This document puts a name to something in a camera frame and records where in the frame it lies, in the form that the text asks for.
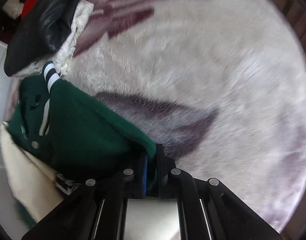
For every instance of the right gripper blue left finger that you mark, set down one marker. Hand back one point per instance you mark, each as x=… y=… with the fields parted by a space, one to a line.
x=97 y=208

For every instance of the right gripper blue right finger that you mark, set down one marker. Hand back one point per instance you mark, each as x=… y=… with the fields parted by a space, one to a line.
x=208 y=209

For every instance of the green varsity jacket cream sleeves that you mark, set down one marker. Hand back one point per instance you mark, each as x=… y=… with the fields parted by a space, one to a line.
x=58 y=138

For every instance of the floral purple bed blanket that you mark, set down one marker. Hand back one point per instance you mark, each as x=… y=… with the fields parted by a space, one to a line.
x=220 y=83

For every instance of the folded black leather garment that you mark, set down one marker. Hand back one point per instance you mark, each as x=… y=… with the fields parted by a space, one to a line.
x=42 y=32

